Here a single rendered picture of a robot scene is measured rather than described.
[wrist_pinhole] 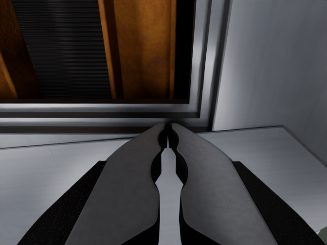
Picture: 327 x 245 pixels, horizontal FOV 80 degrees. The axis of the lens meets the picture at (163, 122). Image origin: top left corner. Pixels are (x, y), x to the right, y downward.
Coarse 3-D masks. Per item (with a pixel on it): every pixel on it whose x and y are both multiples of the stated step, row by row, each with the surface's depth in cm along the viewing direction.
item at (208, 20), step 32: (224, 0) 10; (192, 32) 13; (224, 32) 11; (192, 64) 13; (192, 96) 14; (0, 128) 14; (32, 128) 14; (64, 128) 14; (96, 128) 14; (128, 128) 14; (192, 128) 14
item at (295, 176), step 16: (288, 144) 14; (272, 160) 15; (288, 160) 14; (304, 160) 14; (320, 160) 14; (272, 176) 15; (288, 176) 15; (304, 176) 15; (320, 176) 15; (288, 192) 16; (304, 192) 16; (320, 192) 16; (304, 208) 17; (320, 208) 17; (320, 224) 18
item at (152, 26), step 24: (120, 0) 24; (144, 0) 24; (168, 0) 23; (120, 24) 25; (144, 24) 25; (168, 24) 25; (120, 48) 26; (144, 48) 26; (168, 48) 26; (120, 72) 27; (144, 72) 28; (168, 72) 28; (120, 96) 27; (144, 96) 30; (168, 96) 30
